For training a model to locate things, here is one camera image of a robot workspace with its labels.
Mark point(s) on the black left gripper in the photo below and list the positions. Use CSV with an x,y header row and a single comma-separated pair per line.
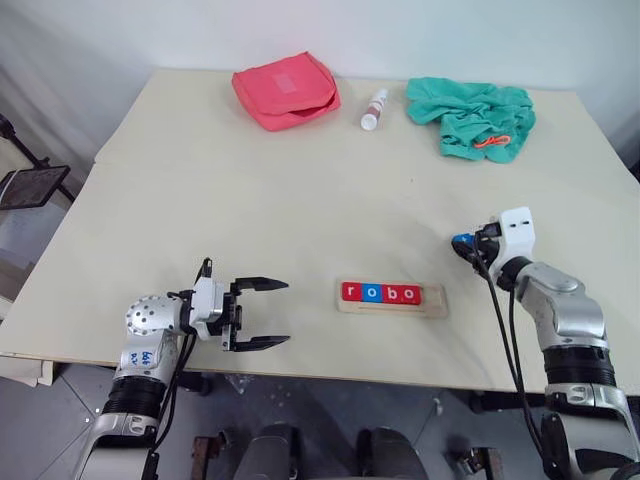
x,y
233,315

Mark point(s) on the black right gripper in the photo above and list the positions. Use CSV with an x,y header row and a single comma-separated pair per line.
x,y
490,233

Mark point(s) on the blue letter tile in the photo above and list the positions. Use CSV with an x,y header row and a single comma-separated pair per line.
x,y
461,238
374,293

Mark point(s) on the wooden letter tray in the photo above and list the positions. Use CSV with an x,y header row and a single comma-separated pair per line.
x,y
435,306

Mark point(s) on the red letter tile o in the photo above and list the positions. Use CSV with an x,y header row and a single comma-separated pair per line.
x,y
411,294

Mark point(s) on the red letter tile b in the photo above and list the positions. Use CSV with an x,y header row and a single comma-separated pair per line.
x,y
393,294

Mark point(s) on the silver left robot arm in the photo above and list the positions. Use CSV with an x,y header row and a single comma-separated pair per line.
x,y
145,315

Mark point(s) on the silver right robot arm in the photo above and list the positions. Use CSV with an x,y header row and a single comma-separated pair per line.
x,y
565,310

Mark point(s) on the crumpled green cloth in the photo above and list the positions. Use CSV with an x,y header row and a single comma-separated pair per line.
x,y
450,100

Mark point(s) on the small white bottle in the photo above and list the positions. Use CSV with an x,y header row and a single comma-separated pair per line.
x,y
372,112

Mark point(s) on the red fabric pouch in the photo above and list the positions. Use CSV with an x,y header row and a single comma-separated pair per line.
x,y
280,95

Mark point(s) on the black tablet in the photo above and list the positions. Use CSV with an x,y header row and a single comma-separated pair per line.
x,y
32,187

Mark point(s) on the black tablet stand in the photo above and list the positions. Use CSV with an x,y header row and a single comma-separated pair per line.
x,y
22,145

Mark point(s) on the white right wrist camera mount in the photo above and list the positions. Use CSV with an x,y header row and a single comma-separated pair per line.
x,y
517,227

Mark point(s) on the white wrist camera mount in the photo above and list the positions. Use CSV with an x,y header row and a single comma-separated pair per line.
x,y
207,300
517,227

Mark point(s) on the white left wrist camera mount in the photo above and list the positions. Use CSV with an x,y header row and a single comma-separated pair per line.
x,y
207,300

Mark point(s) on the black table frame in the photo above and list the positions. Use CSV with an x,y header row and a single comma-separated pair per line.
x,y
195,382

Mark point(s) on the rusty metal bracket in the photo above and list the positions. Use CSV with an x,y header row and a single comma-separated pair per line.
x,y
480,465
204,457

